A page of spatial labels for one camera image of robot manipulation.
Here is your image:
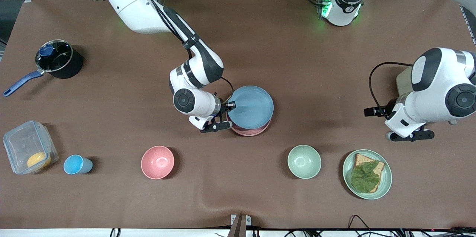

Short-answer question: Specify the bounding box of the blue plate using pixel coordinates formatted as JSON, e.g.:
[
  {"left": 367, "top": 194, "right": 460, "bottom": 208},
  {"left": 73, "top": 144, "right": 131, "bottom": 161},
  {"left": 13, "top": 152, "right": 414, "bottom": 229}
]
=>
[{"left": 227, "top": 86, "right": 274, "bottom": 130}]

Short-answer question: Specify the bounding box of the pink plate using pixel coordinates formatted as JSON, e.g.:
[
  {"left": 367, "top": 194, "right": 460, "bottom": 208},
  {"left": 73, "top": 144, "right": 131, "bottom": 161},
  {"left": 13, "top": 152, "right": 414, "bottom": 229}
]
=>
[{"left": 231, "top": 118, "right": 271, "bottom": 137}]

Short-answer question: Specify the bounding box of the beige chrome toaster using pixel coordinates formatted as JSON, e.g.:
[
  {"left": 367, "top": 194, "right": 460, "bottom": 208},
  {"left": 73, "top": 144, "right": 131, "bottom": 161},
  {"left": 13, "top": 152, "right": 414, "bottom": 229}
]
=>
[{"left": 395, "top": 67, "right": 458, "bottom": 125}]

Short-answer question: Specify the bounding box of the toast slice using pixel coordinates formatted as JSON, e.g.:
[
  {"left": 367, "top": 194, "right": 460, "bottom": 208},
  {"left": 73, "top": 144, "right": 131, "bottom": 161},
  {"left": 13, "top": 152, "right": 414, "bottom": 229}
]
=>
[{"left": 351, "top": 153, "right": 385, "bottom": 193}]

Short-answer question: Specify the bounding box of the green lettuce leaf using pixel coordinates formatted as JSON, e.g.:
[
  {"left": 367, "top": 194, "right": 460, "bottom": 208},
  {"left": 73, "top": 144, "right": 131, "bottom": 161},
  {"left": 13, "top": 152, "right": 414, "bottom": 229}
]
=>
[{"left": 351, "top": 161, "right": 380, "bottom": 193}]

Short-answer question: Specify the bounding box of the green plate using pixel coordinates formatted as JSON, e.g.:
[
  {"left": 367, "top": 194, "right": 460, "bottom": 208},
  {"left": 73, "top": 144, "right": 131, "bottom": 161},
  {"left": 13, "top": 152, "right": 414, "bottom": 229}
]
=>
[{"left": 342, "top": 149, "right": 393, "bottom": 200}]

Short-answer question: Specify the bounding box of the green bowl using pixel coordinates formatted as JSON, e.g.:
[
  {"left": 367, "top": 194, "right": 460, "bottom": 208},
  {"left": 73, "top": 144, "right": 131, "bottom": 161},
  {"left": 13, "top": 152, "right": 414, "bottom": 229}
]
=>
[{"left": 287, "top": 145, "right": 322, "bottom": 180}]

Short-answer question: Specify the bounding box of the pink bowl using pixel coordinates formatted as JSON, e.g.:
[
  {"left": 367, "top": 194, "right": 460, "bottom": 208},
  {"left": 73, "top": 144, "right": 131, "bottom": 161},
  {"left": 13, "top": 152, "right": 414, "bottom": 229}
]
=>
[{"left": 141, "top": 145, "right": 175, "bottom": 180}]

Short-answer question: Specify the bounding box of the blue cup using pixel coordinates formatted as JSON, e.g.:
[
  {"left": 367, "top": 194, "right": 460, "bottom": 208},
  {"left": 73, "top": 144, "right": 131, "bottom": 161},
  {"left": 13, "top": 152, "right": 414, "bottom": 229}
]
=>
[{"left": 63, "top": 154, "right": 93, "bottom": 175}]

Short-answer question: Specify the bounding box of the glass lid blue knob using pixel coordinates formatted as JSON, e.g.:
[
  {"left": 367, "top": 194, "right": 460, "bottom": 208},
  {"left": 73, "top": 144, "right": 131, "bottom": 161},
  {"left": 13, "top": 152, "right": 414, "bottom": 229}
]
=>
[{"left": 35, "top": 40, "right": 73, "bottom": 73}]

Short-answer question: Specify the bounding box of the orange round food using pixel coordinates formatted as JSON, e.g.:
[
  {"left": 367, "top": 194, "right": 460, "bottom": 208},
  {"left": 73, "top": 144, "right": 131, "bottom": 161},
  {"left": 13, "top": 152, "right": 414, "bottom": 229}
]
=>
[{"left": 27, "top": 151, "right": 52, "bottom": 169}]

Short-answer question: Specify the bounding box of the clear plastic container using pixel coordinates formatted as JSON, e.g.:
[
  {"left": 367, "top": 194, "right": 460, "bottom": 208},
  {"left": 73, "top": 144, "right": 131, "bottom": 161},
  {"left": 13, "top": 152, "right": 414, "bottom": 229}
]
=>
[{"left": 3, "top": 120, "right": 59, "bottom": 175}]

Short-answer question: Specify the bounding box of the black left camera cable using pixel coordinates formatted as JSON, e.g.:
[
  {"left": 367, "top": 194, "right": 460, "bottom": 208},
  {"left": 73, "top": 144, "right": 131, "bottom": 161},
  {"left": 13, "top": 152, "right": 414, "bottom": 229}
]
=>
[{"left": 369, "top": 62, "right": 414, "bottom": 109}]

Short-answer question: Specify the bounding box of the black looped cable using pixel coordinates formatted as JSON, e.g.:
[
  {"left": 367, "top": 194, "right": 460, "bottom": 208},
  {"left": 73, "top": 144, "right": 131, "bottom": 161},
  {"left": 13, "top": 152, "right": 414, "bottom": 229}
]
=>
[{"left": 348, "top": 215, "right": 372, "bottom": 232}]

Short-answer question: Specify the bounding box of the metal table edge bracket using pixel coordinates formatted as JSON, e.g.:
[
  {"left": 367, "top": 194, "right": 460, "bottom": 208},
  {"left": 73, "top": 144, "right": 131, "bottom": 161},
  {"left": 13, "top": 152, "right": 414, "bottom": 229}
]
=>
[{"left": 228, "top": 214, "right": 252, "bottom": 237}]

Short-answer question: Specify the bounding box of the black pot blue handle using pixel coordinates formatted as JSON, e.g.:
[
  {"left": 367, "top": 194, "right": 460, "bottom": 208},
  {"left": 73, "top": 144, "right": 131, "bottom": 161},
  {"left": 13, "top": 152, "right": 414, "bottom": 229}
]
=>
[{"left": 3, "top": 40, "right": 84, "bottom": 97}]

